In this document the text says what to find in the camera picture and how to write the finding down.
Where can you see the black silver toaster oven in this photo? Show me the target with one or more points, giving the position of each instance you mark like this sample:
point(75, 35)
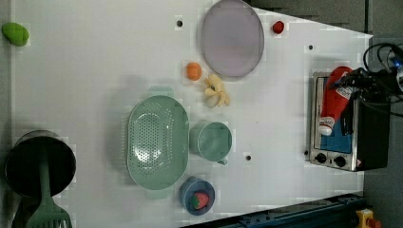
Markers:
point(360, 138)

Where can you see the black utensil holder pot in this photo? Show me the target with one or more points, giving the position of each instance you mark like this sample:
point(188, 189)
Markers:
point(22, 167)

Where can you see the red ketchup bottle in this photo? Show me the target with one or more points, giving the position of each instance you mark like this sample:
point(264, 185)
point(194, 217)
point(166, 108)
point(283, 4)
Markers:
point(335, 99)

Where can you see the blue metal frame rail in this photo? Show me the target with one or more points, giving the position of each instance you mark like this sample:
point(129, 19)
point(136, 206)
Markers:
point(334, 212)

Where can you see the blue small bowl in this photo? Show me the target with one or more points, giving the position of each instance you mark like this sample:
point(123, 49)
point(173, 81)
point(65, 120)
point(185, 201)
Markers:
point(191, 186)

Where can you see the green oval strainer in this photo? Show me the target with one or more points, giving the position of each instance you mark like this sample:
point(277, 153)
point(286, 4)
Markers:
point(157, 142)

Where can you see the green cup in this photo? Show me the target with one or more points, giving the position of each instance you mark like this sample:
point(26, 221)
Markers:
point(211, 141)

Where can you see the peeled yellow banana toy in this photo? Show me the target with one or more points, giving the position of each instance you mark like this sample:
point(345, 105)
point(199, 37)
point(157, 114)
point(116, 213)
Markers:
point(215, 91)

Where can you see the small orange fruit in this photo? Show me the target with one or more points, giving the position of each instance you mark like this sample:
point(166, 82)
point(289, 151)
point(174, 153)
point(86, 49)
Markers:
point(193, 71)

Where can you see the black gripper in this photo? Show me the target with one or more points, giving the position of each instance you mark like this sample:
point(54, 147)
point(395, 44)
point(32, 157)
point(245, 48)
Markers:
point(372, 86)

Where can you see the green lime toy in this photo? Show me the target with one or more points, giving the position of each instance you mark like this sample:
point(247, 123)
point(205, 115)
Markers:
point(16, 34)

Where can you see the lilac round plate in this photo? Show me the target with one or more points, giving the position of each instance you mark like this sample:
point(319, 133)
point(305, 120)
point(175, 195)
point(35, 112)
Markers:
point(232, 38)

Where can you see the yellow red emergency button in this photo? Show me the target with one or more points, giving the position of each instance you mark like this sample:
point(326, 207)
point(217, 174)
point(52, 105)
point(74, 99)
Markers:
point(366, 219)

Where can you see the red tomato toy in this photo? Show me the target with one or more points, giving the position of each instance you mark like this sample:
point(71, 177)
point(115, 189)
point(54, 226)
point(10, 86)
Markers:
point(278, 27)

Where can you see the red strawberry toy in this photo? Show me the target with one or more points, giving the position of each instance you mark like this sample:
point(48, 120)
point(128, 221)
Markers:
point(199, 200)

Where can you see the green slotted spatula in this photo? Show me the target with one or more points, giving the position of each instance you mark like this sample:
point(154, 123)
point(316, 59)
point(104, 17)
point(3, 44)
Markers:
point(48, 214)

